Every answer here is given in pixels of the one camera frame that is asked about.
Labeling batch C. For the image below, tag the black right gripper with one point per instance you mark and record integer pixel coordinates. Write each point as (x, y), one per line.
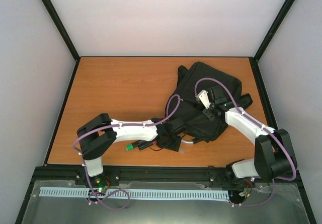
(211, 117)

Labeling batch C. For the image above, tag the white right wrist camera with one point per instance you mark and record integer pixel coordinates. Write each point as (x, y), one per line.
(203, 98)

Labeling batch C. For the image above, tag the light blue cable duct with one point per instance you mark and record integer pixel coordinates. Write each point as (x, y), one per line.
(137, 194)

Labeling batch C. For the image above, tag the black student bag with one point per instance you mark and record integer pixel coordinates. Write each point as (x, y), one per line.
(183, 103)

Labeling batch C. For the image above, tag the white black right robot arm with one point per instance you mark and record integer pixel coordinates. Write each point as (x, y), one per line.
(273, 149)

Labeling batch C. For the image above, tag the black aluminium frame rail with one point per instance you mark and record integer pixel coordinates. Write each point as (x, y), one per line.
(115, 175)

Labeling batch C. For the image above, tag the pink black highlighter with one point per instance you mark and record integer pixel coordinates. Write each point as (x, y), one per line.
(146, 145)

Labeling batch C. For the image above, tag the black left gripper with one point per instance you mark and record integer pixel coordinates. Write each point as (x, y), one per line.
(175, 147)

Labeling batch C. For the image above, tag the green black highlighter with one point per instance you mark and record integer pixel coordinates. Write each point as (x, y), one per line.
(132, 146)

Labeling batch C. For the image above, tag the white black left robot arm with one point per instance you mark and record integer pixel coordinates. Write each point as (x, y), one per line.
(96, 136)

